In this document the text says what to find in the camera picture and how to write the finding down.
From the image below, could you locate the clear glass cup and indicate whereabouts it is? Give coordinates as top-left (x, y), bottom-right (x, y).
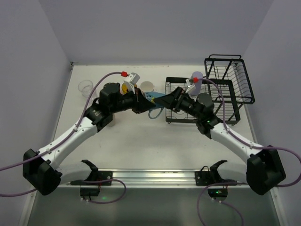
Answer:
top-left (78, 80), bottom-right (94, 97)

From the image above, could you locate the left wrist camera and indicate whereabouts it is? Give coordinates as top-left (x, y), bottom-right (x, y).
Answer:
top-left (121, 72), bottom-right (140, 93)

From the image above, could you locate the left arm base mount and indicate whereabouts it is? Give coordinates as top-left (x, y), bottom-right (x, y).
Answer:
top-left (70, 160), bottom-right (113, 201)

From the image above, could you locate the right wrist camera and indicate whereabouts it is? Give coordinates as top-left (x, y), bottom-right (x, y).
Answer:
top-left (185, 78), bottom-right (196, 94)

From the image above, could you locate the aluminium rail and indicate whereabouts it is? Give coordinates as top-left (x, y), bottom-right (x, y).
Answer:
top-left (30, 167), bottom-right (278, 189)

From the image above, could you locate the cream tumbler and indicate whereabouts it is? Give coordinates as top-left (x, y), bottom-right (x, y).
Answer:
top-left (107, 118), bottom-right (116, 127)

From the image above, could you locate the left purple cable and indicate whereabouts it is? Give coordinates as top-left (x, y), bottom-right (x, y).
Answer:
top-left (0, 70), bottom-right (127, 204)

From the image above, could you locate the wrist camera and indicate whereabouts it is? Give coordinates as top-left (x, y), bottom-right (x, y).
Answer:
top-left (121, 72), bottom-right (140, 93)
top-left (185, 78), bottom-right (196, 94)

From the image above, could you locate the pink mug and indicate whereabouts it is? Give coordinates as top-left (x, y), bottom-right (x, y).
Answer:
top-left (140, 81), bottom-right (154, 92)

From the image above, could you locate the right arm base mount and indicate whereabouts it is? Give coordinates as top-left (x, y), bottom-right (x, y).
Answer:
top-left (194, 160), bottom-right (229, 201)

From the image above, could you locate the yellow mug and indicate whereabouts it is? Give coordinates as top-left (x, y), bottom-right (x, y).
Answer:
top-left (121, 83), bottom-right (129, 94)

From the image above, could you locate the black wire dish rack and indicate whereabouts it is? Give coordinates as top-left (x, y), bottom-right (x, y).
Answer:
top-left (165, 54), bottom-right (255, 125)

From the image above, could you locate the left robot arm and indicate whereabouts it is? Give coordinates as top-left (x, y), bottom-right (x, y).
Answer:
top-left (23, 83), bottom-right (155, 195)

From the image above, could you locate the lilac tumbler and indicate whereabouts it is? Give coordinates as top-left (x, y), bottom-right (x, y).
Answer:
top-left (190, 71), bottom-right (203, 96)

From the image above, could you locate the blue mug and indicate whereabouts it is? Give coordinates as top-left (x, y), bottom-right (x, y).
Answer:
top-left (144, 91), bottom-right (165, 120)

